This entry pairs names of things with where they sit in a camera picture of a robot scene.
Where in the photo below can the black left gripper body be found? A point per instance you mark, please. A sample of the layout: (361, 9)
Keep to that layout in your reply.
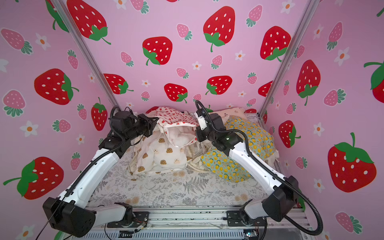
(142, 127)

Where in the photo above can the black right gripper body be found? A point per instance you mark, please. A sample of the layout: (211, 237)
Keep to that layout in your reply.
(200, 134)

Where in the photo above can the cream bear print pillow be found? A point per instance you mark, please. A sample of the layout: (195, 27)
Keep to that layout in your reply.
(227, 113)

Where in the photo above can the lemon print pillow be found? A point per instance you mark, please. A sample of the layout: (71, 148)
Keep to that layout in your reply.
(260, 141)

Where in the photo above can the cream large-bear print pillow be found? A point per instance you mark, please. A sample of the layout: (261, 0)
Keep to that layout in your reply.
(156, 155)

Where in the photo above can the strawberry print pillow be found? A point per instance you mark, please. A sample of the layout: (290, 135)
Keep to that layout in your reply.
(178, 127)

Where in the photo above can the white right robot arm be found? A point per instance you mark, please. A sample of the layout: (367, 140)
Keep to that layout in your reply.
(282, 192)

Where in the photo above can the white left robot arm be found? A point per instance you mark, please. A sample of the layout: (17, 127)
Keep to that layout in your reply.
(69, 212)

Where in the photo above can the floral grey table mat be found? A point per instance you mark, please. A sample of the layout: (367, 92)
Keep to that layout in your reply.
(195, 185)

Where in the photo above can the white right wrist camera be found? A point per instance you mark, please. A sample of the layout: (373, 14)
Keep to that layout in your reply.
(202, 122)

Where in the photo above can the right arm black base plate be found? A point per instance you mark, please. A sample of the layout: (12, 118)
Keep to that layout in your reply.
(239, 219)

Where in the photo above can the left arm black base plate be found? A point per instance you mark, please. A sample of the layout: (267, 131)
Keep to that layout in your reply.
(138, 220)

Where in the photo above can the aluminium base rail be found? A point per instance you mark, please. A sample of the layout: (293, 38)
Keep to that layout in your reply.
(197, 223)

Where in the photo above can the left aluminium frame post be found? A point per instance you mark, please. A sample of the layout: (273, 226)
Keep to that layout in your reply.
(79, 40)

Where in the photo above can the aluminium frame post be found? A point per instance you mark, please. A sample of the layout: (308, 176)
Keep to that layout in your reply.
(301, 28)
(79, 40)

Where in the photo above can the right aluminium frame post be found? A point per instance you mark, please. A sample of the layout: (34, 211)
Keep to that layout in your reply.
(301, 28)

